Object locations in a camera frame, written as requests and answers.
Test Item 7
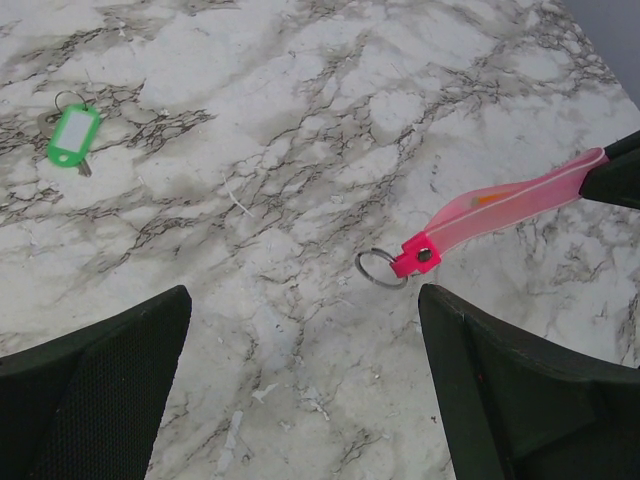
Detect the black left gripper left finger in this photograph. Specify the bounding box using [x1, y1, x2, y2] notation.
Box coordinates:
[1, 285, 192, 479]

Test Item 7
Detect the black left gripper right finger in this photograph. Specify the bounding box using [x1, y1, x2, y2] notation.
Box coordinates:
[418, 285, 639, 479]

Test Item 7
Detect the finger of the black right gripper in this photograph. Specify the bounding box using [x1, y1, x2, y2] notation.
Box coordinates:
[579, 131, 640, 210]

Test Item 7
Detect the pink strap keyring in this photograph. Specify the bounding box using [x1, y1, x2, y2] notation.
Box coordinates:
[355, 147, 610, 290]

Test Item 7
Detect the green key tag with key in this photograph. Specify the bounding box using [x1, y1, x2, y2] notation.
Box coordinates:
[36, 90, 101, 177]

